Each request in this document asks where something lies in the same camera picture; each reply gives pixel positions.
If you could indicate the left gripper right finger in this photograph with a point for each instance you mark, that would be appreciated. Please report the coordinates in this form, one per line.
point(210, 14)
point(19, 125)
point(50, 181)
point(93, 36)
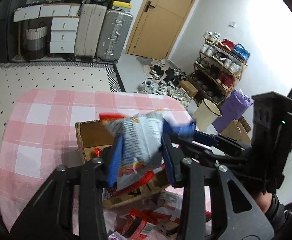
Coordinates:
point(215, 205)

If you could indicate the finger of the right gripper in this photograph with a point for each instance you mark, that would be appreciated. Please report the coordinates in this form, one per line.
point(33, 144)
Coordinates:
point(209, 140)
point(183, 131)

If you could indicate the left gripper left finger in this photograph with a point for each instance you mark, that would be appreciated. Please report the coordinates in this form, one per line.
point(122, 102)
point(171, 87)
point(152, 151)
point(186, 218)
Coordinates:
point(68, 205)

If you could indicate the white red snack bag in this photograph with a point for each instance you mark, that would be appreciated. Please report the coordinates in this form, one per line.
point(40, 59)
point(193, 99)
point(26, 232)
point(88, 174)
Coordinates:
point(170, 200)
point(137, 143)

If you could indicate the red Oreo packet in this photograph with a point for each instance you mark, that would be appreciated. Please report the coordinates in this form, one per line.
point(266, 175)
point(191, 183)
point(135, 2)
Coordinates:
point(97, 152)

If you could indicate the person's right hand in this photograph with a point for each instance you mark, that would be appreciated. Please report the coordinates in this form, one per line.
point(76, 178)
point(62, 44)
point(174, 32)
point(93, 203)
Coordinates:
point(263, 200)

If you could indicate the beige trash bin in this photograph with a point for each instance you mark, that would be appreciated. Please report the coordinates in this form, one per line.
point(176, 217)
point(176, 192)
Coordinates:
point(206, 113)

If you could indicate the small cardboard box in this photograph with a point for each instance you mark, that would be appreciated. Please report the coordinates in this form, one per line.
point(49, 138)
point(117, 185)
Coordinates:
point(188, 87)

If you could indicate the purple gift bag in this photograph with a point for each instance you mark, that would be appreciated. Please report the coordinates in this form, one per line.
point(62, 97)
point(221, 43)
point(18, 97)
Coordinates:
point(232, 109)

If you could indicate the purple candy bag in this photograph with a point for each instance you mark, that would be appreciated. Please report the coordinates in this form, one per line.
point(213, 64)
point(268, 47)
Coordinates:
point(116, 236)

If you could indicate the wooden shoe rack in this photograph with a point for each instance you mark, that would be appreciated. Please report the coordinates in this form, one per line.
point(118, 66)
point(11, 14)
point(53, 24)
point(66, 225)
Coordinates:
point(218, 68)

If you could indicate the red chip bag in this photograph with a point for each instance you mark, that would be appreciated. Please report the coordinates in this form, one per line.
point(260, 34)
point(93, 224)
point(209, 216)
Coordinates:
point(140, 224)

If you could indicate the pink checkered tablecloth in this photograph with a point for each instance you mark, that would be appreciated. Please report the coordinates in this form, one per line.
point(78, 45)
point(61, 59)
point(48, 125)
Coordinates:
point(40, 135)

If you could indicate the brown cardboard box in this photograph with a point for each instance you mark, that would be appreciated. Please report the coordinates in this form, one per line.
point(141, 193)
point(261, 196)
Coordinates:
point(91, 134)

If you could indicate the silver suitcase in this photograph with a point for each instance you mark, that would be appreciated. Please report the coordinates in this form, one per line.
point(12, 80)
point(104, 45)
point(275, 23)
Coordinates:
point(113, 35)

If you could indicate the wooden door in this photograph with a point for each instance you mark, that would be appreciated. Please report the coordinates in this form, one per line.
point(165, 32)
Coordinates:
point(157, 27)

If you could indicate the white dotted rug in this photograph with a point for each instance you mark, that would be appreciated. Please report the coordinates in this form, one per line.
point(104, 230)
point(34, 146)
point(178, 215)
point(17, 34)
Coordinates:
point(17, 78)

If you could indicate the yellow shoe box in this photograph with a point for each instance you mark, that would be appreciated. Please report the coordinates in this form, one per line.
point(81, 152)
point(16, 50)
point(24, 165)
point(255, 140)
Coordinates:
point(118, 5)

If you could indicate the beige suitcase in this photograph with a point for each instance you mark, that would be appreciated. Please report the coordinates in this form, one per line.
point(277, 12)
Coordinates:
point(89, 28)

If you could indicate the white drawer desk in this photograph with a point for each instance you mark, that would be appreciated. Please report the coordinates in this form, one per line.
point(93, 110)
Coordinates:
point(64, 25)

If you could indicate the woven laundry basket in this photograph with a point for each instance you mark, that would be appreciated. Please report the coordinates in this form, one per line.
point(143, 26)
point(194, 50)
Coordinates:
point(36, 41)

